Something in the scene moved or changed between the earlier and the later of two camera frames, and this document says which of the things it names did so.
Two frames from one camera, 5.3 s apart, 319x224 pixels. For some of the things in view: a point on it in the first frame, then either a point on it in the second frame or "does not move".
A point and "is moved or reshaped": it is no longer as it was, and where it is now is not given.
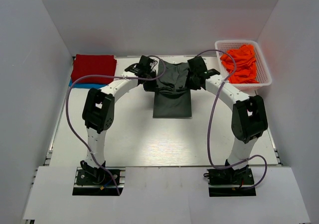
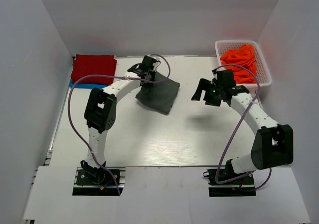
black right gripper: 189,85 to 203,85
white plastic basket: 262,73 does not move
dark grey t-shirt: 172,99 is moved or reshaped
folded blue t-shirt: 85,86 does not move
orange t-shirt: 245,63 does not move
